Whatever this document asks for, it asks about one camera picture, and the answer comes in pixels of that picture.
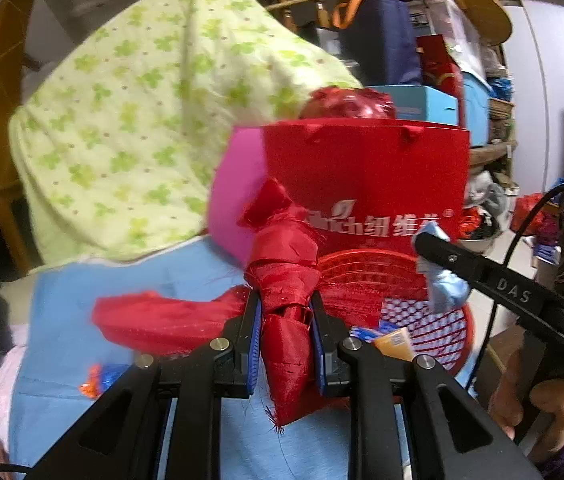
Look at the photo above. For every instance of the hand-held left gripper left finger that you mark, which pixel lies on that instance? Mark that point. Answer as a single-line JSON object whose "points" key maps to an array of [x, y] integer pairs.
{"points": [[257, 350]]}

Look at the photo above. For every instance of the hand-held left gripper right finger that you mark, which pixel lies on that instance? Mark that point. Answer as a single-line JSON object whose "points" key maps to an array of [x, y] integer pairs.
{"points": [[318, 355]]}

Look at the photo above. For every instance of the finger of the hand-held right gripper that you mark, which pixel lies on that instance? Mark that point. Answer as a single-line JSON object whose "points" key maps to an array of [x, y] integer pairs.
{"points": [[454, 260]]}

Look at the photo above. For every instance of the light blue paper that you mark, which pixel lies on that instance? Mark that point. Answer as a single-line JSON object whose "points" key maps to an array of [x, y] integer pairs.
{"points": [[449, 290]]}

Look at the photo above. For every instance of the red plastic mesh basket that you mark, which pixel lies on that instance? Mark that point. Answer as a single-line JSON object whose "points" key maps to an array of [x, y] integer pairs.
{"points": [[427, 320]]}

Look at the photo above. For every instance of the knotted red cloth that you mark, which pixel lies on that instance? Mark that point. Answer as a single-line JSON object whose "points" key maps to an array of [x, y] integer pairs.
{"points": [[282, 270]]}

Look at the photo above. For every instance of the orange wrapper with red ribbon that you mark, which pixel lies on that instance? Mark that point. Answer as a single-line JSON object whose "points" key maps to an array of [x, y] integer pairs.
{"points": [[90, 387]]}

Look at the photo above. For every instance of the person's right hand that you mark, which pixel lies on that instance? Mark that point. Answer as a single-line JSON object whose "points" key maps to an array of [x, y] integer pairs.
{"points": [[557, 410]]}

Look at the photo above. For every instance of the metal bowl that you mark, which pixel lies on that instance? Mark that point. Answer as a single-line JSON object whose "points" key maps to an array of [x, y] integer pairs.
{"points": [[479, 245]]}

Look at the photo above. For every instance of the red plastic bag on floor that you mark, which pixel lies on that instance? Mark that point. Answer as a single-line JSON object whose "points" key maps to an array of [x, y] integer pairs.
{"points": [[532, 212]]}

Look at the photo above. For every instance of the red paper shopping bag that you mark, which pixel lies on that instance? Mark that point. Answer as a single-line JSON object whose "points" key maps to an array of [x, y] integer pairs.
{"points": [[362, 170]]}

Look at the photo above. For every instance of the light blue storage bin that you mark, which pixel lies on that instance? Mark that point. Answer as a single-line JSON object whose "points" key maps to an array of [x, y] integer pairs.
{"points": [[477, 105]]}

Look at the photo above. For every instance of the light blue cardboard box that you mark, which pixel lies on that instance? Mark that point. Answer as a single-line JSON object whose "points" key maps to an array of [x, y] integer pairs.
{"points": [[422, 100]]}

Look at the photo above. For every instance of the pink pillow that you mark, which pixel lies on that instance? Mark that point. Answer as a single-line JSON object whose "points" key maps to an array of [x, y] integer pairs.
{"points": [[237, 185]]}

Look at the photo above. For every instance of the red gift box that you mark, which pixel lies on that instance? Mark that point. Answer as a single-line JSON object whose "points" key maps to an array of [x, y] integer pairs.
{"points": [[442, 70]]}

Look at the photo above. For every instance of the shiny red plastic bag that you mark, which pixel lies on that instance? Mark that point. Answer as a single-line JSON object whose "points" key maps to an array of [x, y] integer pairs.
{"points": [[347, 102]]}

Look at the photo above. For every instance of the blue blanket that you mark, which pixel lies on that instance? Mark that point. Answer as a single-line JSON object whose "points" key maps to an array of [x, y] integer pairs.
{"points": [[61, 320]]}

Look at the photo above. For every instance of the clear plastic container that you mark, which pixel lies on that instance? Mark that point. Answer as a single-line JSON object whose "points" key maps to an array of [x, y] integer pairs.
{"points": [[452, 20]]}

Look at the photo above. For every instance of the pale pink bedsheet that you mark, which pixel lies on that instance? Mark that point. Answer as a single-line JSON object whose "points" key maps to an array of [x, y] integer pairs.
{"points": [[11, 375]]}

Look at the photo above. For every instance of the round tan board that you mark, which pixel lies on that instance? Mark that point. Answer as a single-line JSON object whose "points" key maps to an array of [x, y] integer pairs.
{"points": [[492, 15]]}

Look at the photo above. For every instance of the green floral quilt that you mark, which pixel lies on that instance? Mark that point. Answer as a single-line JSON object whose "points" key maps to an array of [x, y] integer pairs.
{"points": [[136, 110]]}

